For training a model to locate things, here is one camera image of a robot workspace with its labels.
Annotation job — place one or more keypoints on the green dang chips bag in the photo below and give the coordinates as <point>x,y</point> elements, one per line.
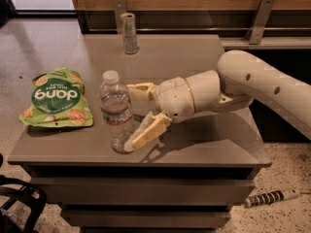
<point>58,100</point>

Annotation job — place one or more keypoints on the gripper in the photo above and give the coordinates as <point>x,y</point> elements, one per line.
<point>170,98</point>

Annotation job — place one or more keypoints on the clear plastic water bottle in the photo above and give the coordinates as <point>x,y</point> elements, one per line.
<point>116,110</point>

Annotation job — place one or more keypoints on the black chair base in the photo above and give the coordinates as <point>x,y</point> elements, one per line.
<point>27,195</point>

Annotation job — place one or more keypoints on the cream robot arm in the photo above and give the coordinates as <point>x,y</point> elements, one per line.
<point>240,78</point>

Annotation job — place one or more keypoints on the metal bracket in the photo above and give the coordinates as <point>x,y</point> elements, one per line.
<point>119,9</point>
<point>255,33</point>

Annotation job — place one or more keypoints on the silver redbull can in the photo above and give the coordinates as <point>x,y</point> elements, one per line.
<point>129,36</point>

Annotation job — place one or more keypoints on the white power strip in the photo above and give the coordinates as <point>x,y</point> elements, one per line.
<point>271,197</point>

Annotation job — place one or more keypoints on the right metal bracket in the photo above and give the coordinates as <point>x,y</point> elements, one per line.
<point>255,33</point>

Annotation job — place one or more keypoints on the left metal bracket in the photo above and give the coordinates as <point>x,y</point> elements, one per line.
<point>119,9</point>

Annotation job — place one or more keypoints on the grey drawer cabinet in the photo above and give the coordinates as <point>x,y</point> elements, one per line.
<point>188,180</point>

